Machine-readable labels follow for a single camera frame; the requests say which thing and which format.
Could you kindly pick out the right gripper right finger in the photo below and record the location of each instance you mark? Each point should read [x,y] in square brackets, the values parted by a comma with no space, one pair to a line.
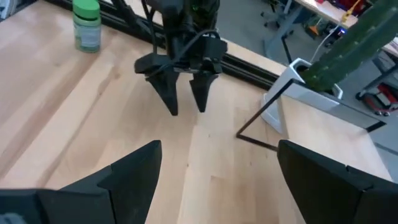
[335,199]

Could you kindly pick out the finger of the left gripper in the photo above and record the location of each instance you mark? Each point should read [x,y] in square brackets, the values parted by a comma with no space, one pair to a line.
[202,88]
[168,90]

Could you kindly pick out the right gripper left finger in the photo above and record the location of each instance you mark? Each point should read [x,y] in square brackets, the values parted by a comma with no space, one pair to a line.
[124,193]

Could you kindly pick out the green capped pill bottle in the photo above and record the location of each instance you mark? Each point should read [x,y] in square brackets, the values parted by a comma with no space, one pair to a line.
[87,34]

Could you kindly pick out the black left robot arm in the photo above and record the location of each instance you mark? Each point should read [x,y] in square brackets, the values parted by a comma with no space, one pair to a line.
[186,15]

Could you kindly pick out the white hexagonal plant pot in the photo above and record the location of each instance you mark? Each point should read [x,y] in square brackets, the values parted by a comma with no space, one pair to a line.
[280,93]

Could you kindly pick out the wooden office desk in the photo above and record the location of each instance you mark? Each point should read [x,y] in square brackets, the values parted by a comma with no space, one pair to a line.
[329,12]

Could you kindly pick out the green cactus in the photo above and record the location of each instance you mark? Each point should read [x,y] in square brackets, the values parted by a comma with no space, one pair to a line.
[351,46]

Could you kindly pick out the wooden shelf black metal frame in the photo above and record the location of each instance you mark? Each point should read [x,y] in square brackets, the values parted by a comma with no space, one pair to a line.
[326,133]

